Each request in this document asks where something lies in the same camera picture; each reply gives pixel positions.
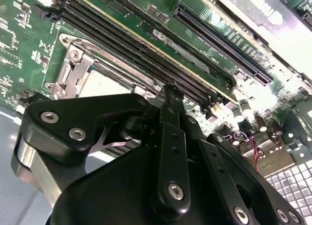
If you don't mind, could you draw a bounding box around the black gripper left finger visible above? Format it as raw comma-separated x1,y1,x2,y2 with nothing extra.
11,81,192,214

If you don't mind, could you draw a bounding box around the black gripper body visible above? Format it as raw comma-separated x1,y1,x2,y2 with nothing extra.
50,145,229,225

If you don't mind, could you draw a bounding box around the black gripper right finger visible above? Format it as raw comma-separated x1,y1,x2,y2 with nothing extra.
174,85,307,225

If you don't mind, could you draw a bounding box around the metal socket cover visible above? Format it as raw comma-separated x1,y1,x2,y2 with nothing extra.
52,43,166,100

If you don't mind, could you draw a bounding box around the silver CPU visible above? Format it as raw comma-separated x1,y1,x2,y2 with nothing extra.
77,69,147,99

